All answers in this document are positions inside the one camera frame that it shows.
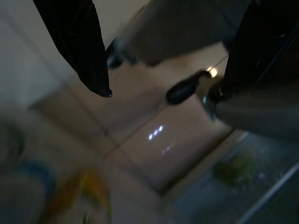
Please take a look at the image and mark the green leafy vegetables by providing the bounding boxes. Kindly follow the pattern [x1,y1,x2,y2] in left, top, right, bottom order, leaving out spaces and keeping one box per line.
[213,155,254,186]

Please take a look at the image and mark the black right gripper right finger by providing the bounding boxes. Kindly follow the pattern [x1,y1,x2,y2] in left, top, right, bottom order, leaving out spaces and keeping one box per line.
[221,0,299,99]

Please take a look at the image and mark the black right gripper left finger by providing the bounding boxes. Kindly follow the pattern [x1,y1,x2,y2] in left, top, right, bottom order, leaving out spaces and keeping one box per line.
[32,0,113,98]

